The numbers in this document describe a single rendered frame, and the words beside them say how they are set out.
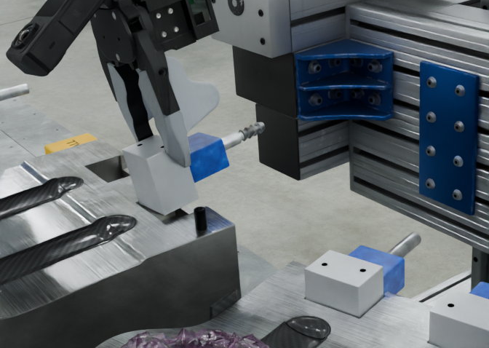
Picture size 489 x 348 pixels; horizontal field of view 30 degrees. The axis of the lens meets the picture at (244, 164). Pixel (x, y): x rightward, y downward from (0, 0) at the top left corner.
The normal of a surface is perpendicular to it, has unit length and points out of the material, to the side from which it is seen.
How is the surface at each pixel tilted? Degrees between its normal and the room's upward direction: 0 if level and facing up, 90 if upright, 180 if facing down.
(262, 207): 0
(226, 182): 0
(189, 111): 71
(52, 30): 81
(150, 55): 62
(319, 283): 90
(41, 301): 2
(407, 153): 90
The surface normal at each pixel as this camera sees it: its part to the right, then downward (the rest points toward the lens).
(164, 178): 0.54, 0.17
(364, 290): 0.78, 0.20
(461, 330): -0.62, 0.36
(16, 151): -0.07, -0.91
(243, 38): -0.81, 0.29
